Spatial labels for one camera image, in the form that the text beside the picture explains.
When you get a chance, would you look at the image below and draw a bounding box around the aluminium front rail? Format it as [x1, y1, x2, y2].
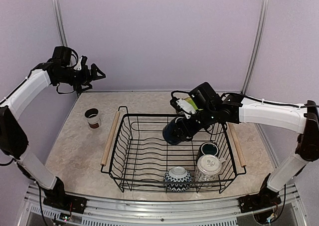
[16, 187, 308, 226]

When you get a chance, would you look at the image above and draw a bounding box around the right aluminium corner post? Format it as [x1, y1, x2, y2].
[241, 0, 269, 94]

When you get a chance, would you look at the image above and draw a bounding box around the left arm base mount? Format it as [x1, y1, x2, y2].
[43, 177, 87, 214]

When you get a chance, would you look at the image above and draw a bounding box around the white floral patterned mug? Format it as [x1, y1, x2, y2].
[194, 154, 226, 182]

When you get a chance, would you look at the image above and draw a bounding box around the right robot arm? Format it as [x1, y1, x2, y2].
[173, 82, 319, 208]

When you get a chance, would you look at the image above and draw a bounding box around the aluminium corner post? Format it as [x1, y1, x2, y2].
[51, 0, 68, 46]
[241, 0, 269, 94]

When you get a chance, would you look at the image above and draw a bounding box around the left aluminium corner post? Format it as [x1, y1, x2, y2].
[51, 0, 68, 46]

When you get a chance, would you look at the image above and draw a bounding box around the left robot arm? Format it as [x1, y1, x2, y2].
[0, 46, 106, 209]

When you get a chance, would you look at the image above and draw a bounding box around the right wooden rack handle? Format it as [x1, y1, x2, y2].
[228, 123, 247, 168]

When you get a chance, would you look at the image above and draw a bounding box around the black wire dish rack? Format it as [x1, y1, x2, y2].
[101, 112, 246, 193]

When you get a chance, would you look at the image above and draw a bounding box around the white brown banded cup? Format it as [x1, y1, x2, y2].
[84, 108, 101, 129]

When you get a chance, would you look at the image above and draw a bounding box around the blue white patterned bowl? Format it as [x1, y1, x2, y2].
[163, 166, 192, 192]

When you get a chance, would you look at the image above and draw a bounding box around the left wooden rack handle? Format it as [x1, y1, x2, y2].
[100, 110, 120, 167]

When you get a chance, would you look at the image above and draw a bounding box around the wooden rack handle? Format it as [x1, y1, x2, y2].
[228, 123, 247, 168]
[100, 110, 120, 167]

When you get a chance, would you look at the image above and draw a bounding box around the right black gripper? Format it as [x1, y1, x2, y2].
[169, 105, 217, 141]

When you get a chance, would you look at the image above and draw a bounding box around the navy blue mug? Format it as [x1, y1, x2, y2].
[162, 117, 186, 145]

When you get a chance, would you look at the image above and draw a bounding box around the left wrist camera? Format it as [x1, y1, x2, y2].
[73, 55, 87, 71]

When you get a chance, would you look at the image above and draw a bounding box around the green plastic plate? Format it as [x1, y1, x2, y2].
[184, 97, 199, 113]

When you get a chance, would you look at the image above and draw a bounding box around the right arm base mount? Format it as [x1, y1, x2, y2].
[238, 174, 282, 213]

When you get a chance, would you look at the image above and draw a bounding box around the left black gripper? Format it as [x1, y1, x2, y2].
[55, 63, 106, 93]

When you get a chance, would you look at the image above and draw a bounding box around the dark teal mug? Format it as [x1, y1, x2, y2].
[196, 142, 219, 162]

